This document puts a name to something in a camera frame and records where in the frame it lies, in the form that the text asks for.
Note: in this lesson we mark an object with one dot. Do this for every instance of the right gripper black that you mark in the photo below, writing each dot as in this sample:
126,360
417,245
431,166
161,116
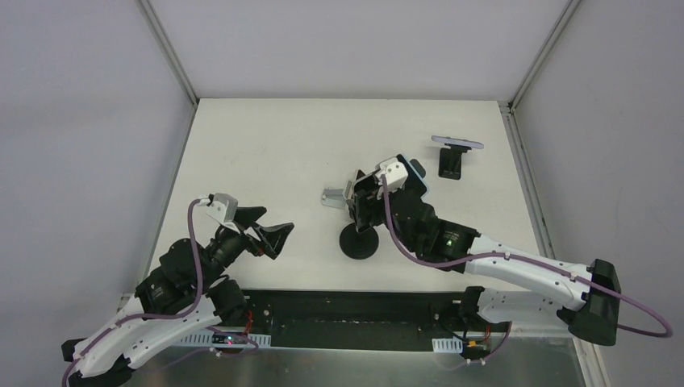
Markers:
362,201

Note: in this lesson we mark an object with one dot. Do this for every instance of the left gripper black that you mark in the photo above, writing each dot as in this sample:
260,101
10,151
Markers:
254,238

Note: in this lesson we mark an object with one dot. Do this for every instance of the black round-base phone stand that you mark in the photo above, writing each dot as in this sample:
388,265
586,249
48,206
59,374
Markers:
358,245

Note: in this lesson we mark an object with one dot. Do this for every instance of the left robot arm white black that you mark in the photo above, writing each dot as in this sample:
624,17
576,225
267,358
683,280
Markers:
189,291

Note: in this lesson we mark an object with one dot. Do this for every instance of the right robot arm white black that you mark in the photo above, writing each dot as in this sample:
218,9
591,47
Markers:
583,298

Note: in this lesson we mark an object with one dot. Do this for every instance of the cream phone black screen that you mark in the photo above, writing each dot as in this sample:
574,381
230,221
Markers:
348,194

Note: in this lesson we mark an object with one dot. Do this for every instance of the white folding phone stand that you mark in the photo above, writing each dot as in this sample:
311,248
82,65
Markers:
333,197

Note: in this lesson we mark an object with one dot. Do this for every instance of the black folding phone stand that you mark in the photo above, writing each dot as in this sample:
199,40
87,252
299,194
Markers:
450,161

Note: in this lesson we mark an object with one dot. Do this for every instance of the lavender phone seen edge-on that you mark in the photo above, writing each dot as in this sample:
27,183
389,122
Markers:
455,142

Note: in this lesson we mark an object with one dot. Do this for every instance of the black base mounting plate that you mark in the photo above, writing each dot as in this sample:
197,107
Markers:
375,321

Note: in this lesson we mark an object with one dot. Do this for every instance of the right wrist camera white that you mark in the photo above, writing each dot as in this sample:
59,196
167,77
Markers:
394,172

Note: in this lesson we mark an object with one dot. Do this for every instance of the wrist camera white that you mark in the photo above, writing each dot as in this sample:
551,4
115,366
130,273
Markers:
221,207
394,172

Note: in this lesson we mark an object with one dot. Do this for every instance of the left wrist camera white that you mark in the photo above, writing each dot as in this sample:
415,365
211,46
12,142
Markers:
221,207

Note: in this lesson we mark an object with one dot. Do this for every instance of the left white cable duct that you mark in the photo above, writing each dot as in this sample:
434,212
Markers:
225,340

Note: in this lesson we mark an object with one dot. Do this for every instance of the white cable duct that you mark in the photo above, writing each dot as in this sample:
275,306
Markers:
225,340
447,345

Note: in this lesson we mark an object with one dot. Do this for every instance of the right white cable duct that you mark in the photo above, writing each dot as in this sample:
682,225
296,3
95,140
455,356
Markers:
447,345

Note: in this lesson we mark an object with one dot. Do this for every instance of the orange connector with wires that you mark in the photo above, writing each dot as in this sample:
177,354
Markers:
476,351

